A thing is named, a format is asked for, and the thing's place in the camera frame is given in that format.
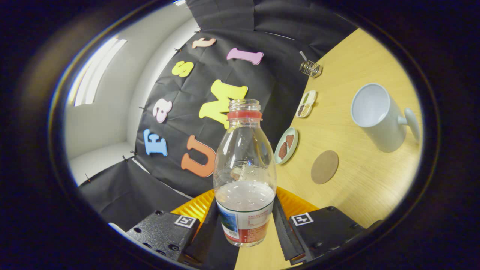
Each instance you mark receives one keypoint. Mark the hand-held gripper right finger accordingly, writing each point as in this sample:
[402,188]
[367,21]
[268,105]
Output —
[326,228]

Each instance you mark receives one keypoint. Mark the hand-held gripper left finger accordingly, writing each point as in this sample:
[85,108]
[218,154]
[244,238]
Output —
[161,232]

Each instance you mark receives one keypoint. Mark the round brown coaster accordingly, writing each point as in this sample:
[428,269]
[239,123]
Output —
[324,167]

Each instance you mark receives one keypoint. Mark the clear plastic juice bottle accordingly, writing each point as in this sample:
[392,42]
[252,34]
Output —
[245,210]

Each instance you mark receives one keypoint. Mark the white mug cup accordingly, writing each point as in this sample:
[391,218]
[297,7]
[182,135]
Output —
[382,127]

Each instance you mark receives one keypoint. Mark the wooden table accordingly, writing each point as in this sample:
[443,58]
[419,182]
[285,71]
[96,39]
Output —
[367,183]

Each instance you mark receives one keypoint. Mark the brown meat slice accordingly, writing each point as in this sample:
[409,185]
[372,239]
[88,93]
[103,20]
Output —
[290,140]
[283,150]

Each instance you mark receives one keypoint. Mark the pale green round plate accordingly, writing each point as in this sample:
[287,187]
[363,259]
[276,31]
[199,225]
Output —
[294,137]

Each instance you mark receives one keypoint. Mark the white divided sauce dish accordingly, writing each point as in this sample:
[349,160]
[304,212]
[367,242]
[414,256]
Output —
[306,104]

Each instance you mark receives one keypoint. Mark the small clear glass container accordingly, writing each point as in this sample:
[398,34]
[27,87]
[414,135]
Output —
[311,69]

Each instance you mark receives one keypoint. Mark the long ceiling light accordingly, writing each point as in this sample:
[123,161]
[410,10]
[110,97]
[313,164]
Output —
[97,71]

